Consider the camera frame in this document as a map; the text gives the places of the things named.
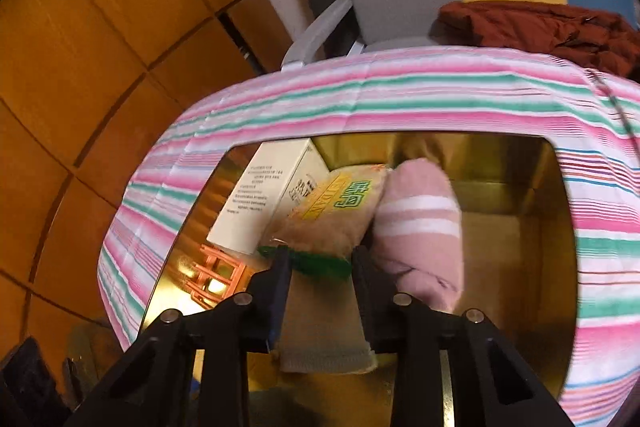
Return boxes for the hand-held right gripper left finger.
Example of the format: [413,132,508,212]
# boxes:
[65,246,293,427]

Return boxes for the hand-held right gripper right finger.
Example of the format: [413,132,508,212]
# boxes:
[351,246,576,427]

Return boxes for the orange plastic rack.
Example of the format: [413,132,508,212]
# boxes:
[187,243,253,310]

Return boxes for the yellow snack packet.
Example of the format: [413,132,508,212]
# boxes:
[257,163,390,280]

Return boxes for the pink striped sock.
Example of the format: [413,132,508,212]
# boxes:
[372,158,463,313]

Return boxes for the white printed cardboard box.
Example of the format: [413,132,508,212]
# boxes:
[206,139,331,256]

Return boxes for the gold tin container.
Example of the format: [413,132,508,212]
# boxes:
[141,132,580,427]

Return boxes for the striped pink green tablecloth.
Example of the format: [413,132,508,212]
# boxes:
[96,46,640,427]

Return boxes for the wooden wardrobe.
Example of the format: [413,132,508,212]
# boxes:
[0,0,296,388]

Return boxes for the red-brown padded jacket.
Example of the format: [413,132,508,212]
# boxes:
[432,0,640,82]

